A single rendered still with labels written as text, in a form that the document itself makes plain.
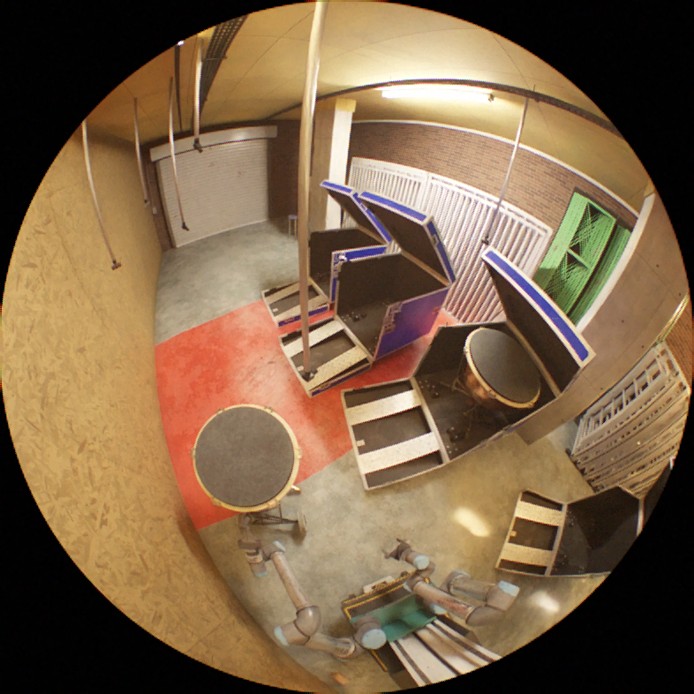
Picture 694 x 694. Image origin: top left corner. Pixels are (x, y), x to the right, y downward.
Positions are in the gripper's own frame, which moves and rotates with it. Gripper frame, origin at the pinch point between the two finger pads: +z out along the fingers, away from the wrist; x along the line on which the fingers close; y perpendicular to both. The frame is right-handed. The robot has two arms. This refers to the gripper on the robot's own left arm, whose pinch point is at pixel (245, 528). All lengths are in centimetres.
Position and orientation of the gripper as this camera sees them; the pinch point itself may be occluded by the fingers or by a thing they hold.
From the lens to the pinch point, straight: 140.8
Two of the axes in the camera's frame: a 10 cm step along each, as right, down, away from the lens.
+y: 1.6, -3.4, -9.3
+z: -1.5, -9.4, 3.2
